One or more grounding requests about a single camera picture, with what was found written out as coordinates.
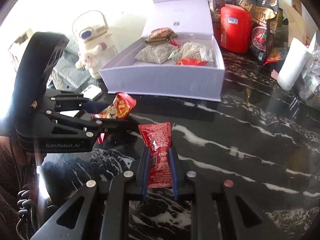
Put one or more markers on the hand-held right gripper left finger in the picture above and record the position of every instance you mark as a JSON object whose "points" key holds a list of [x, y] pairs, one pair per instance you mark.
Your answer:
{"points": [[146, 172]]}

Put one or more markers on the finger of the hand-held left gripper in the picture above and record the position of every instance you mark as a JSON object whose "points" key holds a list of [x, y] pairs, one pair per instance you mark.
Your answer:
{"points": [[67, 100], [112, 126]]}

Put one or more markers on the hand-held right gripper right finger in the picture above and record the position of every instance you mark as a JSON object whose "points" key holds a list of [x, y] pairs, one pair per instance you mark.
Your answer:
{"points": [[174, 173]]}

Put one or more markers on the red cartoon snack packet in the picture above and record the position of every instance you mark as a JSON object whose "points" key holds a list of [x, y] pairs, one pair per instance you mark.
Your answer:
{"points": [[117, 107]]}

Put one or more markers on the red ketchup sachet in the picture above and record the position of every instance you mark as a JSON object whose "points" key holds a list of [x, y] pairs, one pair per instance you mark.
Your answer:
{"points": [[157, 150]]}

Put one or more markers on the lavender gift box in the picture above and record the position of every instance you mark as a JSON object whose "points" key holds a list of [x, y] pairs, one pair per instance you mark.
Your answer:
{"points": [[170, 82]]}

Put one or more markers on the white patterned pastry packet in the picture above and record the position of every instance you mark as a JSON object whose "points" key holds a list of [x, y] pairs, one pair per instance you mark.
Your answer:
{"points": [[155, 55], [195, 51]]}

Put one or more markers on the red gold candy packet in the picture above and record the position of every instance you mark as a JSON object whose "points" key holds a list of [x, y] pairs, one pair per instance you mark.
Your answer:
{"points": [[191, 62]]}

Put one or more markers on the green patterned zongzi pouch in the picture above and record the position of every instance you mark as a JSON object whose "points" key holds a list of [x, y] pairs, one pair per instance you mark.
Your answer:
{"points": [[161, 35]]}

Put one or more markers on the small white case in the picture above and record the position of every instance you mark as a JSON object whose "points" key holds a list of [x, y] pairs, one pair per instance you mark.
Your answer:
{"points": [[92, 92]]}

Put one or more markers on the grey-green puffer jacket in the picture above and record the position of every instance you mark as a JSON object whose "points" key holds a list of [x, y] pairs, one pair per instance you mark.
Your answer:
{"points": [[67, 72]]}

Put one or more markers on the white cartoon water bottle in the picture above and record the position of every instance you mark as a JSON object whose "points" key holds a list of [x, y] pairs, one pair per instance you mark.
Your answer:
{"points": [[92, 42]]}

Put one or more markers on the small pink block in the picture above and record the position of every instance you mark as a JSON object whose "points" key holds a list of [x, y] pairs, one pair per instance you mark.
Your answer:
{"points": [[274, 75]]}

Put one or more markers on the dark jar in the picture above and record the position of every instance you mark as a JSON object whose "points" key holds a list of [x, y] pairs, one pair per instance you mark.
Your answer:
{"points": [[216, 27]]}

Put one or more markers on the orange red snack bag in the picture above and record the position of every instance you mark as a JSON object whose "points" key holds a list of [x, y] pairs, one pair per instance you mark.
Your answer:
{"points": [[274, 57]]}

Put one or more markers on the red tea canister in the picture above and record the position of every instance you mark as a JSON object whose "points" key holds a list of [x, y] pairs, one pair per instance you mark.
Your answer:
{"points": [[235, 30]]}

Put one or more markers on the white paper roll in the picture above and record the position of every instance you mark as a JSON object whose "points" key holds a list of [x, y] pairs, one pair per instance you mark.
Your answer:
{"points": [[292, 65]]}

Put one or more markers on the clear jar brown label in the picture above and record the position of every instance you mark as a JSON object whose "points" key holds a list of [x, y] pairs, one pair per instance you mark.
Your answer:
{"points": [[216, 0]]}

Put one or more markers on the clear plastic bag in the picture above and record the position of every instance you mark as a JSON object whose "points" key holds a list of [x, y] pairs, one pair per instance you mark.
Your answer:
{"points": [[311, 82]]}

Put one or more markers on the black gold food bag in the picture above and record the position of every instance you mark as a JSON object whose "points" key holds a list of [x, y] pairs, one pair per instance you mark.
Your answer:
{"points": [[263, 22]]}

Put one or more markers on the clear jar yellow contents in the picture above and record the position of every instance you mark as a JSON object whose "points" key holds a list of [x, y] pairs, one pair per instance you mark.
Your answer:
{"points": [[248, 2]]}

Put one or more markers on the brown paper bag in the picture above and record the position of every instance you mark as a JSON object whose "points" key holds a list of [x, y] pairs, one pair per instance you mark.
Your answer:
{"points": [[295, 25]]}

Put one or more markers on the tall printed paper sleeve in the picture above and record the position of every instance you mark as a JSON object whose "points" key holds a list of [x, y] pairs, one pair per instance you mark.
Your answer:
{"points": [[297, 3]]}

